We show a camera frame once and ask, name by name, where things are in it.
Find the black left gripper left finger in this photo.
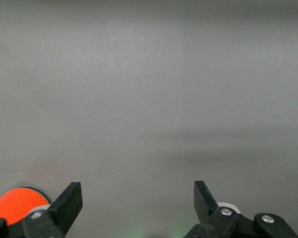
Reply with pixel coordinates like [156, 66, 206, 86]
[0, 182, 83, 238]

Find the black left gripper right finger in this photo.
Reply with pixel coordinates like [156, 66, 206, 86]
[183, 180, 298, 238]

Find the orange cylindrical container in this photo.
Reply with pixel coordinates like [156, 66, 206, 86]
[0, 187, 50, 226]

